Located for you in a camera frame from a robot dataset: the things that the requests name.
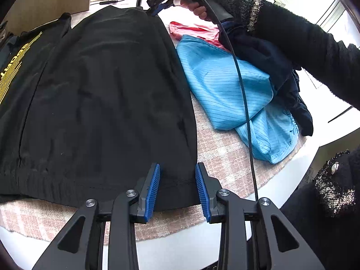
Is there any black jacket with yellow print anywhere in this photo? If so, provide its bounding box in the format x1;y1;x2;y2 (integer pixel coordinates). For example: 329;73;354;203
1;6;199;211

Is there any person's right forearm black sleeve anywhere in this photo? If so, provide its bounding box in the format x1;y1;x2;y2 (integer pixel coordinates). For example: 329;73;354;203
215;0;359;108

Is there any person's right hand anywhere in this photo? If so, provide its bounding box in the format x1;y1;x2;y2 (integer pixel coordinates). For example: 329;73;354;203
173;0;211;21

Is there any pink garment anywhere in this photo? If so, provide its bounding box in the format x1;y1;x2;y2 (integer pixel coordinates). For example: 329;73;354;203
168;21;229;52

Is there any pink plaid blanket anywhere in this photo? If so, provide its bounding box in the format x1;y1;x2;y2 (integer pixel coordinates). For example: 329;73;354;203
0;4;309;244

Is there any light blue garment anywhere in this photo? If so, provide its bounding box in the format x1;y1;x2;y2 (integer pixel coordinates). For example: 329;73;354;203
177;35;299;164

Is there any grey-brown wooden board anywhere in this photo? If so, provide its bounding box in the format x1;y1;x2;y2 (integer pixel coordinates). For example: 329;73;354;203
1;0;90;35

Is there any navy dark garment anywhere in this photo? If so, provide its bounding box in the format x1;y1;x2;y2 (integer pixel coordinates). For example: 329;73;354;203
219;21;314;137

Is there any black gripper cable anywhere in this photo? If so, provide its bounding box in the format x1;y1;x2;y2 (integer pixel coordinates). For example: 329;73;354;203
160;0;259;203

